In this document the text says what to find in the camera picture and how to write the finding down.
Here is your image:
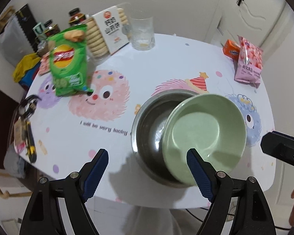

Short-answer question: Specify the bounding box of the white door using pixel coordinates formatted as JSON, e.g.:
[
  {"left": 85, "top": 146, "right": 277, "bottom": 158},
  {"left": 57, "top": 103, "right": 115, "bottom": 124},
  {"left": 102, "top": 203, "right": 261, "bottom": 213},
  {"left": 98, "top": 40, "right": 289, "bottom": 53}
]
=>
[{"left": 216, "top": 0, "right": 288, "bottom": 52}]

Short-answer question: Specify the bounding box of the white foam panel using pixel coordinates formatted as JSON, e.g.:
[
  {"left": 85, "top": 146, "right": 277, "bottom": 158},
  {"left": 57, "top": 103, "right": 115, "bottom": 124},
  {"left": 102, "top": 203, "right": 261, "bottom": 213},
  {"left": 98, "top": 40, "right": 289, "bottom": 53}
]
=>
[{"left": 0, "top": 15, "right": 27, "bottom": 65}]

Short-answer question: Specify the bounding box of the dark glass jar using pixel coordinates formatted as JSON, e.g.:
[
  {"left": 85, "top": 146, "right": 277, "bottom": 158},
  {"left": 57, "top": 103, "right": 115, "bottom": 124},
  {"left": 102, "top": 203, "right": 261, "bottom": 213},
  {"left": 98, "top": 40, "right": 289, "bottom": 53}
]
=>
[
  {"left": 44, "top": 21, "right": 60, "bottom": 38},
  {"left": 69, "top": 8, "right": 87, "bottom": 27}
]

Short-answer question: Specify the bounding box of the pink snack bag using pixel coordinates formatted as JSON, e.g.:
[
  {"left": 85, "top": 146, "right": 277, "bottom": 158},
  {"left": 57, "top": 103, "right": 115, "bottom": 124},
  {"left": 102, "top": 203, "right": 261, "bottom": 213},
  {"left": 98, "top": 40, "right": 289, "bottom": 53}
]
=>
[{"left": 234, "top": 35, "right": 264, "bottom": 89}]

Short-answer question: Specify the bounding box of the yellow plastic bag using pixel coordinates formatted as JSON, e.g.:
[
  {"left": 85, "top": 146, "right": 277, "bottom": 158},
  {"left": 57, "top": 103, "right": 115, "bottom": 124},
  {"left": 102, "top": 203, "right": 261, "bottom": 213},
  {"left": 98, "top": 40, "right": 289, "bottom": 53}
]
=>
[{"left": 13, "top": 52, "right": 42, "bottom": 84}]

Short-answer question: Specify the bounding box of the yellow black utility knife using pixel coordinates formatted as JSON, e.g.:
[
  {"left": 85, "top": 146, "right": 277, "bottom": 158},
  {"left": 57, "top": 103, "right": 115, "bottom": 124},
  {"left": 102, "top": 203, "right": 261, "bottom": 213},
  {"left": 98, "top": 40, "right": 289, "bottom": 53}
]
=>
[{"left": 24, "top": 120, "right": 38, "bottom": 163}]

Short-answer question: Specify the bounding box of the red snack packet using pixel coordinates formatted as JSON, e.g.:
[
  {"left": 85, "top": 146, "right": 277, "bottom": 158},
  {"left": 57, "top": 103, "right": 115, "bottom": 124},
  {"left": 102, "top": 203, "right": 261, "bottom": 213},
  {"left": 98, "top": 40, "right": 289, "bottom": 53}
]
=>
[{"left": 37, "top": 54, "right": 52, "bottom": 76}]

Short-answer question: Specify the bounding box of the green cup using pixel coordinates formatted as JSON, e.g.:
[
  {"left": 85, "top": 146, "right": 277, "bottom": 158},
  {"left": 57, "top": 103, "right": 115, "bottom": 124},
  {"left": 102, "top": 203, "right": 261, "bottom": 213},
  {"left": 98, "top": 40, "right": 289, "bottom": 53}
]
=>
[{"left": 33, "top": 22, "right": 48, "bottom": 40}]

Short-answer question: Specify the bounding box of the white table pedestal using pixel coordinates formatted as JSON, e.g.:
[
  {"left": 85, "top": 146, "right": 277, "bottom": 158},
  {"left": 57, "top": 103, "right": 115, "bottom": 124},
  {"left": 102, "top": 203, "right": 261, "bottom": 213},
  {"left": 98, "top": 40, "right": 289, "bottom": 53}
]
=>
[{"left": 122, "top": 206, "right": 184, "bottom": 235}]

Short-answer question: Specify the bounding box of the wooden chair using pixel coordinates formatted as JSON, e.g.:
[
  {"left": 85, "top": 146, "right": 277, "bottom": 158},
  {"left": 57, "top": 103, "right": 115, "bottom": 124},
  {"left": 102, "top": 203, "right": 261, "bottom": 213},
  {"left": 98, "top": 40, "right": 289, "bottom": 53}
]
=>
[{"left": 0, "top": 165, "right": 33, "bottom": 199}]

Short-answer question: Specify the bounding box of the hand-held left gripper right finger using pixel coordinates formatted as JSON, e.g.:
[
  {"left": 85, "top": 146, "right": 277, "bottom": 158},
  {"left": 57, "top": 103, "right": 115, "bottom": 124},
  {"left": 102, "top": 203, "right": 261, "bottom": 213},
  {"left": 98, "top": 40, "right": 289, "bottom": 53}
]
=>
[{"left": 186, "top": 148, "right": 277, "bottom": 235}]

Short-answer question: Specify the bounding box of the clear drinking glass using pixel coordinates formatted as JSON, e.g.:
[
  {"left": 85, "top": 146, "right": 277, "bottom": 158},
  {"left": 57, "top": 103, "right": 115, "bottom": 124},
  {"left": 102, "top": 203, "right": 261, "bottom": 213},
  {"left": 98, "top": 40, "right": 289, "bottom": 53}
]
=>
[{"left": 129, "top": 11, "right": 156, "bottom": 51}]

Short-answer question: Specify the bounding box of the brown cardboard piece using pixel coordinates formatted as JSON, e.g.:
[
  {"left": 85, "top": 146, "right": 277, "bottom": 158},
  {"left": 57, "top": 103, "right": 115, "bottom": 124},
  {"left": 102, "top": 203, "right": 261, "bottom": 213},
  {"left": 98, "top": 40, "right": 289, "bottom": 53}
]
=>
[{"left": 0, "top": 6, "right": 15, "bottom": 30}]

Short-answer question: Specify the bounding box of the orange biscuit box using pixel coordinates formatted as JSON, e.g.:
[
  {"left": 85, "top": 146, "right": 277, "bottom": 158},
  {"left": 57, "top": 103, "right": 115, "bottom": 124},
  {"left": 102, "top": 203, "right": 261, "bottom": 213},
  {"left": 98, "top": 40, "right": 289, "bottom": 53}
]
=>
[{"left": 222, "top": 39, "right": 242, "bottom": 60}]

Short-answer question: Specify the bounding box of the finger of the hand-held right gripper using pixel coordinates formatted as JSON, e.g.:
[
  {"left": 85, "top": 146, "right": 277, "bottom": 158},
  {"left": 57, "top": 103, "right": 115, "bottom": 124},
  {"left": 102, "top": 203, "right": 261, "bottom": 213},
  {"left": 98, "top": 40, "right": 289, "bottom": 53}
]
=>
[{"left": 260, "top": 131, "right": 294, "bottom": 174}]

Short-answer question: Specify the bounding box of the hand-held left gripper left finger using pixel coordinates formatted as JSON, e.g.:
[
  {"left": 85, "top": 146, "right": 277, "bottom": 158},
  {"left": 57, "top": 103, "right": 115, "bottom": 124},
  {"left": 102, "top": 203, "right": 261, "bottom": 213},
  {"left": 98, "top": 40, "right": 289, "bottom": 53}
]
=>
[{"left": 19, "top": 148, "right": 109, "bottom": 235}]

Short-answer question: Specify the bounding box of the black foam panel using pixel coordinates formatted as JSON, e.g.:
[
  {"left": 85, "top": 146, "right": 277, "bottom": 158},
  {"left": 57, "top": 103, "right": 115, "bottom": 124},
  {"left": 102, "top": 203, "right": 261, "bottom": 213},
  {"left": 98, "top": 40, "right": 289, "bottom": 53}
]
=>
[{"left": 15, "top": 4, "right": 38, "bottom": 52}]

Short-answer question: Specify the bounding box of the stainless steel bowl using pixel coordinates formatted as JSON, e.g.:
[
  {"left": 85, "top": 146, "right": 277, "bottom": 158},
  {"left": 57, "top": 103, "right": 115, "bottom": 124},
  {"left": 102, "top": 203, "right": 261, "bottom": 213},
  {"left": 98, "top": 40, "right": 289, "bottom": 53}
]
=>
[{"left": 131, "top": 90, "right": 206, "bottom": 186}]

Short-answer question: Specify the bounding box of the grey cloth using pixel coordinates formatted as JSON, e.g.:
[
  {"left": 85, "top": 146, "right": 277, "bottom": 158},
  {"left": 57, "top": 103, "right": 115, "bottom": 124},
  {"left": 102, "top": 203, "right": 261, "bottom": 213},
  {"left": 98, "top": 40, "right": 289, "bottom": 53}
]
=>
[{"left": 4, "top": 152, "right": 25, "bottom": 179}]

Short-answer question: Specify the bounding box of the clear pack of round biscuits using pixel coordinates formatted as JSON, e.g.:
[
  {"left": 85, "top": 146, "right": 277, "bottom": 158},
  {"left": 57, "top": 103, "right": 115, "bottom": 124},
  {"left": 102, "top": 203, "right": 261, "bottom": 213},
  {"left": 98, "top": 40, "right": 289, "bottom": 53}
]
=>
[{"left": 84, "top": 5, "right": 130, "bottom": 58}]

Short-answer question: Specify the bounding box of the wide green bowl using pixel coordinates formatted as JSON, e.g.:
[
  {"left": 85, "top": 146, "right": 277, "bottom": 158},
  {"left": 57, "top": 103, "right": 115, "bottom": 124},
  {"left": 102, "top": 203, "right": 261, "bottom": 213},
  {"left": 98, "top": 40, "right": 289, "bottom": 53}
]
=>
[{"left": 161, "top": 94, "right": 247, "bottom": 186}]

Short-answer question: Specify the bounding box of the green chips bag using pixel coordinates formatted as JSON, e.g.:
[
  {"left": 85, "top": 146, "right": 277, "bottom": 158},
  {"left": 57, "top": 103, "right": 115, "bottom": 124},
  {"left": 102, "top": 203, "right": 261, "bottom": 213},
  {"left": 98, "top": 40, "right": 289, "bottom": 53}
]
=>
[{"left": 47, "top": 24, "right": 93, "bottom": 97}]

